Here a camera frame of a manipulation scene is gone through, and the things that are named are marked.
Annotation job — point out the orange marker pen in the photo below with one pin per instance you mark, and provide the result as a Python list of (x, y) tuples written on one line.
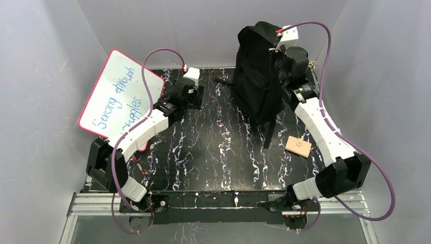
[(138, 165)]

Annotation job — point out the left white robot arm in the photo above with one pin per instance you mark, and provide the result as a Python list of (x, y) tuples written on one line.
[(107, 159)]

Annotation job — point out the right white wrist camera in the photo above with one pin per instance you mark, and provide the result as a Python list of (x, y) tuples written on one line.
[(286, 37)]

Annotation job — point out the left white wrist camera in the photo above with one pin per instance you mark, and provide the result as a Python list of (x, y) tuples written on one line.
[(192, 74)]

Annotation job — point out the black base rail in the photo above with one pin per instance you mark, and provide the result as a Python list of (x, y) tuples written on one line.
[(270, 207)]

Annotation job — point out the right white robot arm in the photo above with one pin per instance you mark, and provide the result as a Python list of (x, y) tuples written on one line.
[(345, 168)]

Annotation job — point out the beige snap wallet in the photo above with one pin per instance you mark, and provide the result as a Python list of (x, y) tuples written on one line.
[(298, 146)]

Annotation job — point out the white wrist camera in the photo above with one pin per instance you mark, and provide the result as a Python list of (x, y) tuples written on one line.
[(192, 74), (286, 37)]

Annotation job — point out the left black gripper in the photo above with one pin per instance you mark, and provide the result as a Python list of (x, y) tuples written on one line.
[(197, 95)]

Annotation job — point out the pink-framed whiteboard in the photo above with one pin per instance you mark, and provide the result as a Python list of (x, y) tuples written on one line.
[(120, 96)]

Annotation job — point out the black student backpack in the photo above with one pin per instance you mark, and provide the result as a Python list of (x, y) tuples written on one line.
[(255, 86)]

